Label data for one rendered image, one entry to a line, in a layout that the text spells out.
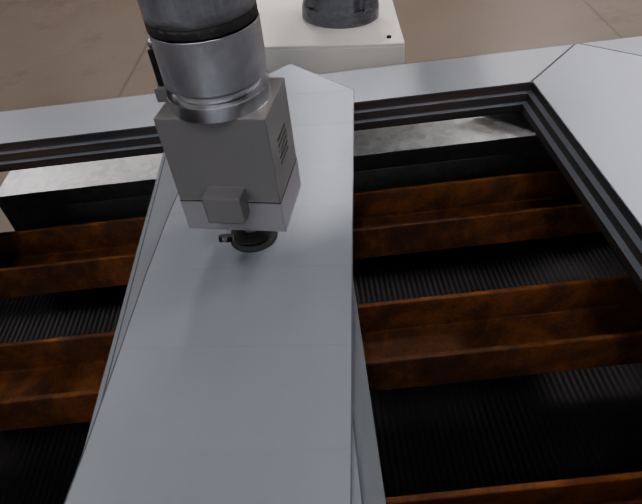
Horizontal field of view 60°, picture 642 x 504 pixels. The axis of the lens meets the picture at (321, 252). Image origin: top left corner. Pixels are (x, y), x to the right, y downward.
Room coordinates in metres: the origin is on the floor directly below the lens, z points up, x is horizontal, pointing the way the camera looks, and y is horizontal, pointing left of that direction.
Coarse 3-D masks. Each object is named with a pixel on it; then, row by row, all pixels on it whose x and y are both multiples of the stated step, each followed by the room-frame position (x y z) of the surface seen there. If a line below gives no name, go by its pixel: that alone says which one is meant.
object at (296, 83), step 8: (312, 72) 0.72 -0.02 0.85; (288, 80) 0.70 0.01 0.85; (296, 80) 0.70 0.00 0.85; (304, 80) 0.70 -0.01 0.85; (312, 80) 0.69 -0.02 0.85; (320, 80) 0.69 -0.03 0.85; (328, 80) 0.69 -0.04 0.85; (288, 88) 0.68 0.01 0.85; (296, 88) 0.68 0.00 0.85; (304, 88) 0.67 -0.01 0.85; (312, 88) 0.67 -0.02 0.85; (320, 88) 0.67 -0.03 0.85; (328, 88) 0.66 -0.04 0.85; (336, 88) 0.66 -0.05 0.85; (344, 88) 0.66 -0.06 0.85
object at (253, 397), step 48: (144, 384) 0.24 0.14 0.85; (192, 384) 0.24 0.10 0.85; (240, 384) 0.23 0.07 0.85; (288, 384) 0.23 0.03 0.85; (336, 384) 0.22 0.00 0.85; (96, 432) 0.21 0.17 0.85; (144, 432) 0.20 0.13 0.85; (192, 432) 0.20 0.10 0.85; (240, 432) 0.19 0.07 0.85; (288, 432) 0.19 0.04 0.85; (336, 432) 0.19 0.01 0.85
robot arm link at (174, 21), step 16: (144, 0) 0.36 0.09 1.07; (160, 0) 0.35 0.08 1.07; (176, 0) 0.35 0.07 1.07; (192, 0) 0.35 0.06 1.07; (208, 0) 0.35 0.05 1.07; (224, 0) 0.35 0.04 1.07; (240, 0) 0.36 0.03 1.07; (144, 16) 0.37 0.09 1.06; (160, 16) 0.35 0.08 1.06; (176, 16) 0.35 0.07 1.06; (192, 16) 0.35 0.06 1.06; (208, 16) 0.35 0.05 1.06; (224, 16) 0.35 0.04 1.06; (240, 16) 0.36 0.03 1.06; (160, 32) 0.35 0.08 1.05; (176, 32) 0.35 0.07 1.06; (192, 32) 0.35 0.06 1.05; (208, 32) 0.35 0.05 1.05; (224, 32) 0.35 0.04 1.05
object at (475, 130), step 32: (384, 128) 0.83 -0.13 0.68; (416, 128) 0.81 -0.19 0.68; (448, 128) 0.80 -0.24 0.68; (480, 128) 0.79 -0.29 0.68; (512, 128) 0.77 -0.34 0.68; (128, 160) 0.83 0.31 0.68; (160, 160) 0.82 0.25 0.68; (384, 160) 0.75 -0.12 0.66; (416, 160) 0.75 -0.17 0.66; (448, 160) 0.75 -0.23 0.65; (0, 192) 0.78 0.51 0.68; (32, 192) 0.77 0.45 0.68; (64, 192) 0.77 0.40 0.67; (96, 192) 0.77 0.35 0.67; (128, 192) 0.76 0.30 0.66
